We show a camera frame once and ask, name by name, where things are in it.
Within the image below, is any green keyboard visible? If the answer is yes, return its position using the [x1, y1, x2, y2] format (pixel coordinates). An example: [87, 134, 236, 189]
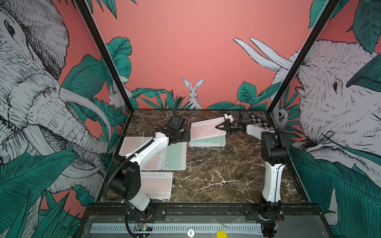
[189, 135, 226, 147]
[162, 142, 187, 171]

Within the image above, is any pink keyboard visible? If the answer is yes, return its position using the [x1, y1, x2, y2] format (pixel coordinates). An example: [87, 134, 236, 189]
[190, 117, 226, 141]
[119, 136, 145, 156]
[143, 148, 166, 171]
[140, 172, 173, 200]

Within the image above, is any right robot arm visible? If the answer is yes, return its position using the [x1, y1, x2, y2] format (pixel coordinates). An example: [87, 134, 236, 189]
[215, 113, 290, 221]

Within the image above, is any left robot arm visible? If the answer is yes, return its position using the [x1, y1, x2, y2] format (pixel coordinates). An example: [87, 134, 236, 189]
[102, 113, 190, 220]

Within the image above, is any checkerboard calibration plate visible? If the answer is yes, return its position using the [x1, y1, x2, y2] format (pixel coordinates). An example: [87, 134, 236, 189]
[249, 114, 275, 131]

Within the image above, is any white vented strip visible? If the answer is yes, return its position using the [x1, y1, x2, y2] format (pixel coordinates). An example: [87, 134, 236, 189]
[90, 223, 263, 235]

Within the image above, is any yellow round button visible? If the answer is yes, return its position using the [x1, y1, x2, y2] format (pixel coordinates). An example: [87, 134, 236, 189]
[216, 230, 227, 238]

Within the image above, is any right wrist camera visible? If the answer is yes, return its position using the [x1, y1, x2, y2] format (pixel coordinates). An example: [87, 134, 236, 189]
[224, 114, 234, 123]

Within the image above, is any black mounting rail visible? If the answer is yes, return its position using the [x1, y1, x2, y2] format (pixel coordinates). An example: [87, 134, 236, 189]
[82, 202, 325, 222]

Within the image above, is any black frame post left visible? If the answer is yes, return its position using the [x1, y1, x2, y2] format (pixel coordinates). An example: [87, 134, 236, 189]
[74, 0, 135, 113]

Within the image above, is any black frame post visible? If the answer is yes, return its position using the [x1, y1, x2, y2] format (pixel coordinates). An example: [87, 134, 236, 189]
[74, 0, 135, 113]
[267, 0, 340, 114]

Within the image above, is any black frame post right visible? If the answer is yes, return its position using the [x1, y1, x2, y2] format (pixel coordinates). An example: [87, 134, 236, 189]
[267, 0, 340, 114]

